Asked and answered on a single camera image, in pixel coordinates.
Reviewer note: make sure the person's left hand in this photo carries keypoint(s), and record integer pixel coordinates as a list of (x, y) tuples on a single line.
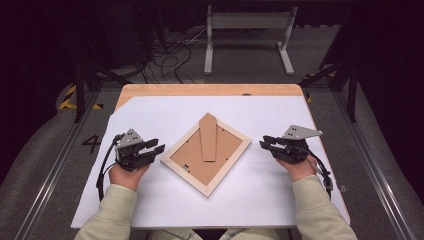
[(128, 178)]

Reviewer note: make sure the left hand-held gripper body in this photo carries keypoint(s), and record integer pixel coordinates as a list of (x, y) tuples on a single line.
[(130, 156)]

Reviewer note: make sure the yellow black hazard tape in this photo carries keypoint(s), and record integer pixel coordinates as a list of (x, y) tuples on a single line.
[(309, 97), (68, 96)]

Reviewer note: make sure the person's right hand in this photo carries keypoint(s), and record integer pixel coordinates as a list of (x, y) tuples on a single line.
[(300, 170)]

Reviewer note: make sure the wooden picture frame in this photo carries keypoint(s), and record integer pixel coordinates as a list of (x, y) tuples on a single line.
[(200, 160)]

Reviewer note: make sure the person's left leg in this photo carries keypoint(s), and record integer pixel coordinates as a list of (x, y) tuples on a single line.
[(176, 235)]

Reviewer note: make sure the person's right leg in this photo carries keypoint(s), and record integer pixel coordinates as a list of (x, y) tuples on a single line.
[(253, 234)]

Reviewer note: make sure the large white paper sheet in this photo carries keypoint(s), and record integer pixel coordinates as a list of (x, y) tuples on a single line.
[(150, 113)]

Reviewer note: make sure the aluminium floor rail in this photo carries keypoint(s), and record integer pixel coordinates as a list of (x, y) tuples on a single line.
[(373, 173), (53, 173)]

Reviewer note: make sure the black metal stand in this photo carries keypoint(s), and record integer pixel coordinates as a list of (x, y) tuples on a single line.
[(351, 90), (79, 86)]

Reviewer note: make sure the person's leg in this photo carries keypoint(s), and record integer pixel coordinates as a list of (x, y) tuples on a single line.
[(253, 234), (176, 235)]

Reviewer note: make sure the white metal stand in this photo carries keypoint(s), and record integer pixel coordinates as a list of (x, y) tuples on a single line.
[(248, 20)]

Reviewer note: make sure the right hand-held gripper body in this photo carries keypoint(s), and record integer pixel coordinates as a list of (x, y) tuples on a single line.
[(293, 150)]

